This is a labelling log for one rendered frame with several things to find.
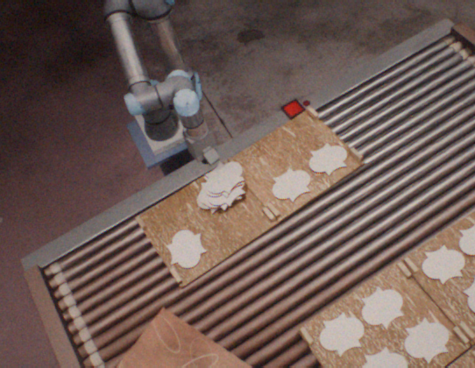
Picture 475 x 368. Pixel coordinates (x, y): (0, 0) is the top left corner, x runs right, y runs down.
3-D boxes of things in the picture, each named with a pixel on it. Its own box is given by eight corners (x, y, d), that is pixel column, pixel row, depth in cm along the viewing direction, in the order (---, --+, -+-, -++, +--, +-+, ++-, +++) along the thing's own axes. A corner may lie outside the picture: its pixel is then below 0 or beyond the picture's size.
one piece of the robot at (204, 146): (195, 146, 169) (207, 176, 183) (218, 131, 172) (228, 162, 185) (176, 125, 175) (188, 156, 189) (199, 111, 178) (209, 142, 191)
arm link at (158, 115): (139, 107, 223) (128, 83, 211) (170, 96, 224) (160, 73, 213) (145, 126, 216) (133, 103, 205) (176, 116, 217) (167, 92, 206)
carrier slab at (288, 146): (226, 163, 212) (225, 160, 210) (308, 110, 221) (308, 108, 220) (279, 223, 195) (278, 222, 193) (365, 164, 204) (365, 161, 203)
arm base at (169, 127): (139, 127, 230) (131, 111, 222) (168, 109, 234) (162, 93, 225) (156, 147, 222) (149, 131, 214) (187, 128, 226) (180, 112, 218)
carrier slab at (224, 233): (136, 220, 202) (135, 218, 201) (226, 163, 212) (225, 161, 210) (182, 289, 185) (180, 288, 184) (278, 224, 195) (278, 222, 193)
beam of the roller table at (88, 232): (27, 265, 205) (19, 258, 199) (443, 27, 247) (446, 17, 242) (34, 282, 200) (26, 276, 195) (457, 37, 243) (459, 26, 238)
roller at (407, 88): (57, 293, 195) (51, 287, 191) (464, 53, 235) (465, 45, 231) (61, 303, 192) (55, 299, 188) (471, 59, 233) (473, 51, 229)
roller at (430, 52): (47, 272, 200) (41, 266, 196) (448, 40, 240) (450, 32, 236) (52, 282, 197) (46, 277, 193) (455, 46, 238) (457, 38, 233)
